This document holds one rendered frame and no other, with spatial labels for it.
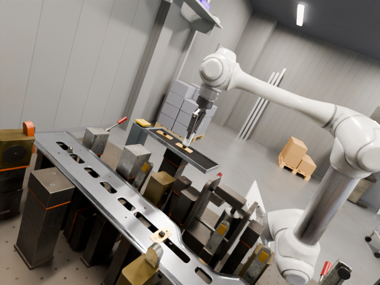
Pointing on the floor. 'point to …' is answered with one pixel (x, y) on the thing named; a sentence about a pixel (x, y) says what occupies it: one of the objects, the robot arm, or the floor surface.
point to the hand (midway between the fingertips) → (188, 138)
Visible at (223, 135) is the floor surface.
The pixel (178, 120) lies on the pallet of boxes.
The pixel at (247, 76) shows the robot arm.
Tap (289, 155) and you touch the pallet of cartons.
